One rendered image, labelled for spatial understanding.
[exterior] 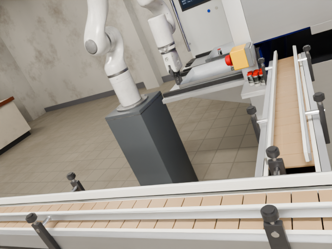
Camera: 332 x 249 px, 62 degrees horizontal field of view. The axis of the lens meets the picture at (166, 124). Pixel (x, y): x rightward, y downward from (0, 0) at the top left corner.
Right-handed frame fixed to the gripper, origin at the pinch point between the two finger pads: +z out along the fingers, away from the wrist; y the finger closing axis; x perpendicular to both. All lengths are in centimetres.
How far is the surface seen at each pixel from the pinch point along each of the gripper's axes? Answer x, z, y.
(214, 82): -19.3, 2.2, -8.2
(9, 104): 463, 33, 230
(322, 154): -55, -3, -76
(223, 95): -20.0, 11.6, -2.6
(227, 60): -30.2, -8.9, -20.0
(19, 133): 463, 90, 214
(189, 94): -7.8, 4.2, -11.1
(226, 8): -33.1, -25.8, -12.6
